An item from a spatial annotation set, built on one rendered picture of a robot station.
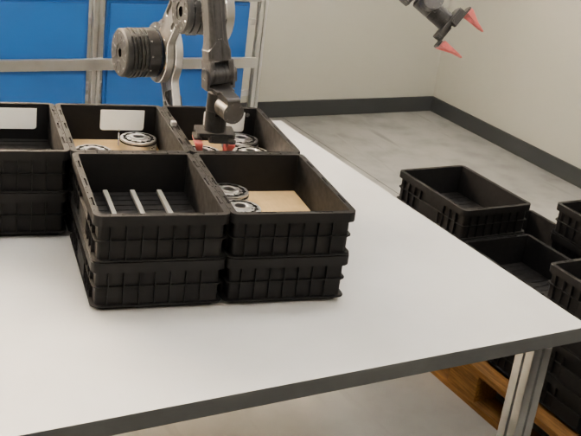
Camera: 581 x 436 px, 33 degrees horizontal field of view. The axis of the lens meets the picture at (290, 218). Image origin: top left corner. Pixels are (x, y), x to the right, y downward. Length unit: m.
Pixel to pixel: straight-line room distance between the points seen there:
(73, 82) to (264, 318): 2.58
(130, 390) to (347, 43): 4.54
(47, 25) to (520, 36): 2.88
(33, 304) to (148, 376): 0.37
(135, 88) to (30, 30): 0.57
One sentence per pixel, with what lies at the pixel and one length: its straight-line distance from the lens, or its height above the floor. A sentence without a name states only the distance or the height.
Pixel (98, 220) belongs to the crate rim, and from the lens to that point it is 2.11.
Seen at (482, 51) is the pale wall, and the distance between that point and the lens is 6.38.
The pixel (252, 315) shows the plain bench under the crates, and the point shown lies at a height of 0.70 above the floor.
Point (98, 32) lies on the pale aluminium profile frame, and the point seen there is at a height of 0.73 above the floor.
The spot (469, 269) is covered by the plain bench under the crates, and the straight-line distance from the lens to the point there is 2.66.
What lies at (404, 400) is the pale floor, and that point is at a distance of 3.37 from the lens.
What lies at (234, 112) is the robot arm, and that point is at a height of 1.04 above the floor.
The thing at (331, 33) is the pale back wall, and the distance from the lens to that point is 6.18.
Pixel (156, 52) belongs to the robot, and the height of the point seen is 0.90.
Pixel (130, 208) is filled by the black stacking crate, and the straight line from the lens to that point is 2.42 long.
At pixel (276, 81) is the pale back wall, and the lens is 6.08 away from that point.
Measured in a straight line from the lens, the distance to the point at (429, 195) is 3.51.
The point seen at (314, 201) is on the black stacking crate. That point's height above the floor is 0.86.
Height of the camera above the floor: 1.76
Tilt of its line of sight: 22 degrees down
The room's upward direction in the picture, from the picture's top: 7 degrees clockwise
